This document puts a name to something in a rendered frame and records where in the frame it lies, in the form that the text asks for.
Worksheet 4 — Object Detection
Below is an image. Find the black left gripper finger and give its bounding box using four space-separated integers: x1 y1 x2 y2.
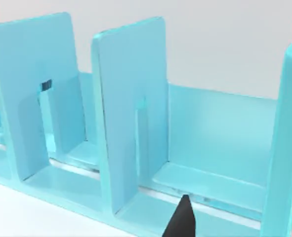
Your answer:
161 194 196 237

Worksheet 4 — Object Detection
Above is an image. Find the light blue rack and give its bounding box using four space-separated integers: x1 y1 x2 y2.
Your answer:
0 10 292 237

